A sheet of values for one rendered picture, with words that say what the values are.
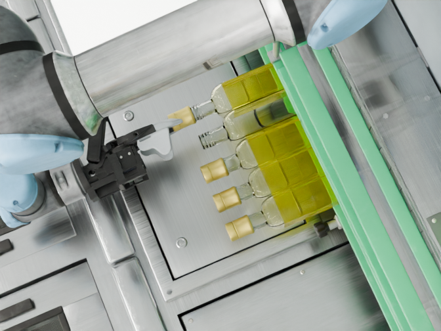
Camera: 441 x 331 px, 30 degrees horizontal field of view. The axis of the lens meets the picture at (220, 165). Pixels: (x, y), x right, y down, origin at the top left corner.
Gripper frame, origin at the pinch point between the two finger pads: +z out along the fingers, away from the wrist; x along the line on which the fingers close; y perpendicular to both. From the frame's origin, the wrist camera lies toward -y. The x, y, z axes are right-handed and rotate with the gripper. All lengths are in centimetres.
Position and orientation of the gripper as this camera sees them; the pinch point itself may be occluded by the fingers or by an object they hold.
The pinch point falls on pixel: (174, 122)
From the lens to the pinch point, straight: 153.0
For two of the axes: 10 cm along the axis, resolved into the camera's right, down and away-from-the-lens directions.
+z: 9.1, -4.1, 0.7
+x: 0.0, -1.8, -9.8
